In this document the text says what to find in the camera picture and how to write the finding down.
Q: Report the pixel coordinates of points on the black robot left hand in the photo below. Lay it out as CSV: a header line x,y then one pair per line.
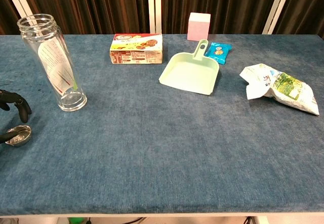
x,y
24,109

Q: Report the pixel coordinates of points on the light green plastic dustpan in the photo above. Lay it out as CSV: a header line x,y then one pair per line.
x,y
189,73

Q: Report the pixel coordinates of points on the small blue snack packet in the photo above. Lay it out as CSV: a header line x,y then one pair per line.
x,y
219,52

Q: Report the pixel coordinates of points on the green object under table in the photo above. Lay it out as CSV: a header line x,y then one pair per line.
x,y
75,220

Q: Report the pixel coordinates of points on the blue table cloth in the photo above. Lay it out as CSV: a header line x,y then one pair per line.
x,y
162,145

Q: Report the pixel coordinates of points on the dark brown curtain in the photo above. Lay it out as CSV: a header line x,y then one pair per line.
x,y
101,6

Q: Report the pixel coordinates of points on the cookie box with red print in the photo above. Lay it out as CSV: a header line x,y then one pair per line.
x,y
136,49

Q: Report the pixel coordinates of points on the pink cube block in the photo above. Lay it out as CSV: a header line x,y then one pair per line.
x,y
198,28

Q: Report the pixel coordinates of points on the printed paper leaflet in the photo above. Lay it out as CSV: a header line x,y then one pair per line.
x,y
57,67

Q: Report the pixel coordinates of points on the white and green snack bag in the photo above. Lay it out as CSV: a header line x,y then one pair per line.
x,y
283,87

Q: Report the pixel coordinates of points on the transparent plastic bottle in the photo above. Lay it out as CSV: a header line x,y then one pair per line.
x,y
50,57

